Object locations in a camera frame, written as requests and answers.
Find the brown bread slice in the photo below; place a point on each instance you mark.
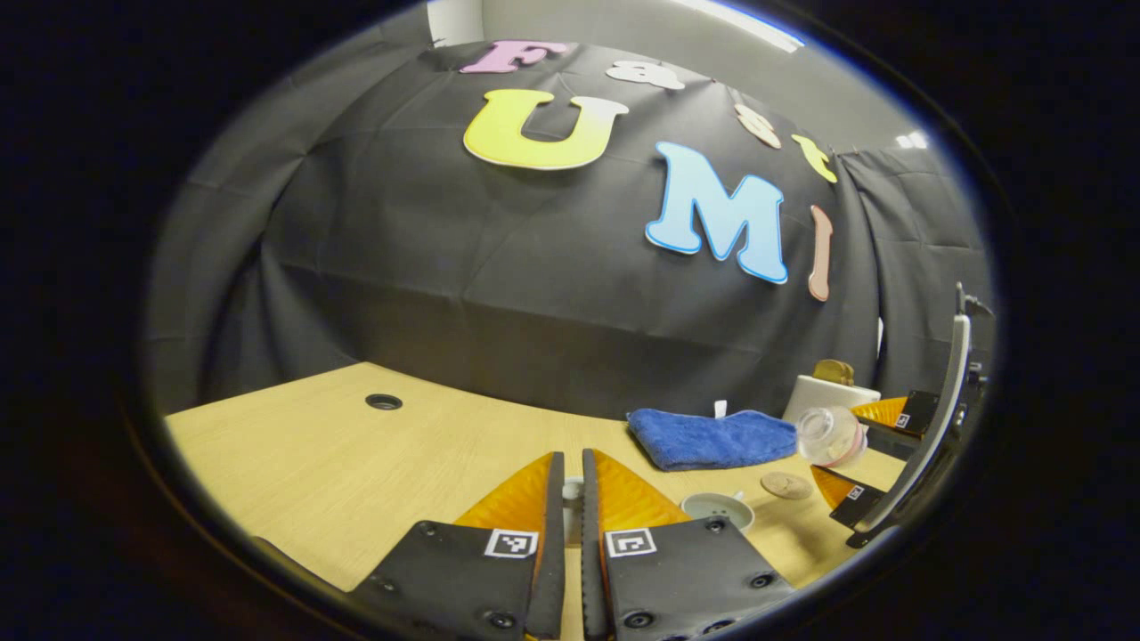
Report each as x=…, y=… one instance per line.
x=824, y=372
x=848, y=374

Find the clear water bottle pink label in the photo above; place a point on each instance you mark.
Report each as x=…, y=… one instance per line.
x=828, y=436

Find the round wooden coaster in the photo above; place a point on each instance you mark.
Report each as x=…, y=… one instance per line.
x=785, y=485

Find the black backdrop cloth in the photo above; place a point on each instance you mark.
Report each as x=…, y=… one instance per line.
x=401, y=267

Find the blue folded towel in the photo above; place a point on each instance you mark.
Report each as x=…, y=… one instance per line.
x=704, y=441

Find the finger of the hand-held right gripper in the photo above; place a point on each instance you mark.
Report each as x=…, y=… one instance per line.
x=859, y=503
x=917, y=414

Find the white ceramic teacup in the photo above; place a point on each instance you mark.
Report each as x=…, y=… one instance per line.
x=717, y=509

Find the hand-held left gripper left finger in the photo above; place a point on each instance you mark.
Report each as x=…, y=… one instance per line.
x=554, y=552

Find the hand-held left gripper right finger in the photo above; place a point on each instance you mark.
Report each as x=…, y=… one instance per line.
x=590, y=570

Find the white toaster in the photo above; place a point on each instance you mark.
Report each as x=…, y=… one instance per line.
x=824, y=393

